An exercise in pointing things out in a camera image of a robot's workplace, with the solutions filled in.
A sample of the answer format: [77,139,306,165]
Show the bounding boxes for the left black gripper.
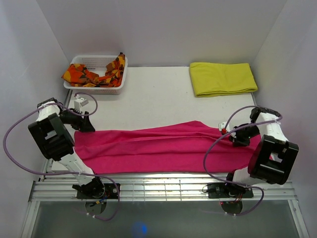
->
[58,107,96,132]

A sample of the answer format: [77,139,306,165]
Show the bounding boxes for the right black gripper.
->
[228,122,261,147]

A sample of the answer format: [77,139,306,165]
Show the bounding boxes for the pink trousers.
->
[74,121,261,174]

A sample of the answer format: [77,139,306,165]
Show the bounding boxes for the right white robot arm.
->
[223,107,299,198]

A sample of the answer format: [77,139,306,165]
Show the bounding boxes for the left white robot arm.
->
[28,96,106,198]

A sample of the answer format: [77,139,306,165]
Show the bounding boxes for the orange patterned trousers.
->
[61,52,125,88]

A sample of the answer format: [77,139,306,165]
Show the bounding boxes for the folded yellow trousers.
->
[189,62,258,97]

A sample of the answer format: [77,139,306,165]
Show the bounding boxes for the white plastic basket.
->
[63,55,129,96]

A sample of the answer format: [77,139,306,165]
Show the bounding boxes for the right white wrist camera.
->
[218,121,232,135]

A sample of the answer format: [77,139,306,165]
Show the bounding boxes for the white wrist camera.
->
[73,97,89,114]
[218,121,232,135]

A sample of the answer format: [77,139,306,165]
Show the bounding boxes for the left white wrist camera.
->
[73,97,89,114]

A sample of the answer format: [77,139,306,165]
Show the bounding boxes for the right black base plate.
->
[202,182,254,198]

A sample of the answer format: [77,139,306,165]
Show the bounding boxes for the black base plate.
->
[75,183,121,199]
[202,182,254,198]

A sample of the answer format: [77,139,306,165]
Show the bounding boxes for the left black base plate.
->
[75,183,121,199]

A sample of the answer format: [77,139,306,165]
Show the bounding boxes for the aluminium frame rail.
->
[21,174,309,238]

